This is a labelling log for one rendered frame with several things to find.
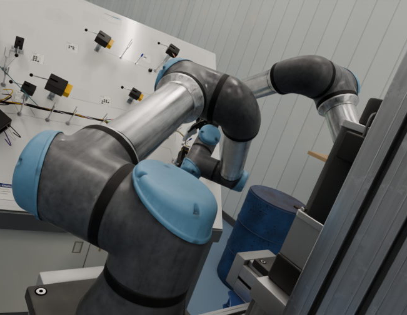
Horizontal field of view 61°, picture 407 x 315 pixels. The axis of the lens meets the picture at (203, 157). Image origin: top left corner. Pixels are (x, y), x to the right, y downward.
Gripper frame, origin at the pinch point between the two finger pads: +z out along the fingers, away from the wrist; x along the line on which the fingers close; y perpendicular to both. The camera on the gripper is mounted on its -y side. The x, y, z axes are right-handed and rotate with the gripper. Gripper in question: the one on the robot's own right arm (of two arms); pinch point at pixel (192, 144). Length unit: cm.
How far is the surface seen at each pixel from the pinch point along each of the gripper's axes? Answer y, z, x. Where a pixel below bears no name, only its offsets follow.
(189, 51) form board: 62, -14, 7
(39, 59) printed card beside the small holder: 17, 7, 70
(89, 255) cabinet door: -36, 48, 21
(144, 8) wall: 537, 125, -10
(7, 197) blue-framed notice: -34, 31, 58
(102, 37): 31, -10, 52
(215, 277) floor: 30, 127, -109
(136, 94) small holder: 16.3, -0.6, 29.2
